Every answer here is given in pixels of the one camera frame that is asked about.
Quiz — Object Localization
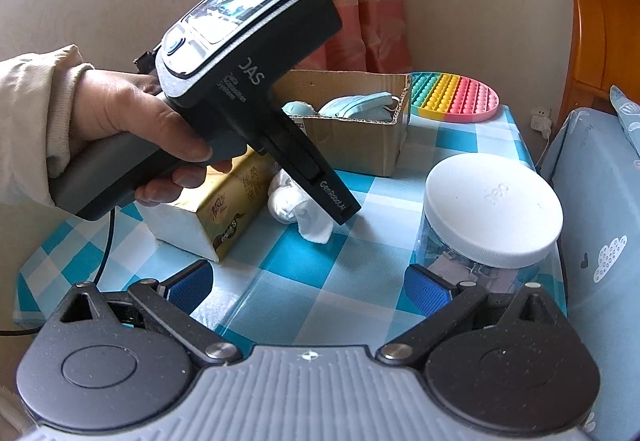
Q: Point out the black cable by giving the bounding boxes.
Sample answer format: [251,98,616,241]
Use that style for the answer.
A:
[0,206,119,337]

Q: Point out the blue face masks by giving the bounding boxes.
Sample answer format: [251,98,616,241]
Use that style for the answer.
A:
[318,91,396,123]

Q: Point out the white cloth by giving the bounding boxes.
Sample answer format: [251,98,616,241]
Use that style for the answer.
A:
[267,168,334,245]

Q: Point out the light blue bed sheet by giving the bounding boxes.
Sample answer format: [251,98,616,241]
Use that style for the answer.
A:
[540,107,640,441]

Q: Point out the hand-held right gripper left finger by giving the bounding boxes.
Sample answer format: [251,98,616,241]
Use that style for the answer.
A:
[59,259,243,368]

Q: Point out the gold tissue pack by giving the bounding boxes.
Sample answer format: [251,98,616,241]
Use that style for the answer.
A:
[135,146,281,264]

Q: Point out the rainbow pop toy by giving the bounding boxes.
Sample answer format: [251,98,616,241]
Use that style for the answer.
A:
[409,70,501,124]

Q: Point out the person's left hand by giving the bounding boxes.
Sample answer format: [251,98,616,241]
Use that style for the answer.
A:
[75,68,234,208]

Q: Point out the blue-grey leaf print pillow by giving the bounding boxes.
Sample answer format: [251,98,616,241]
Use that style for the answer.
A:
[609,85,640,157]

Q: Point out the white wall socket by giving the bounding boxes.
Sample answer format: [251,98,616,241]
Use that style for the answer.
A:
[530,106,553,140]

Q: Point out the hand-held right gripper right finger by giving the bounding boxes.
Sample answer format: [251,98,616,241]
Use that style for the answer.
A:
[375,263,568,367]

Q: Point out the wooden headboard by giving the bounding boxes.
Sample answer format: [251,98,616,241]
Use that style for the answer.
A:
[556,0,640,132]

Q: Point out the cardboard box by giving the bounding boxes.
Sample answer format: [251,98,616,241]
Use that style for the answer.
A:
[272,70,412,177]

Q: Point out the white lid plastic jar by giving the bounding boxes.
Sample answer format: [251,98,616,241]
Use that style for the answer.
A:
[412,154,565,294]

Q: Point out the blue checkered tablecloth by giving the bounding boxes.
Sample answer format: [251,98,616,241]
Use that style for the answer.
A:
[12,104,568,329]

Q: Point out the person's left forearm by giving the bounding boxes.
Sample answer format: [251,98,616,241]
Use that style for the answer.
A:
[0,45,96,207]

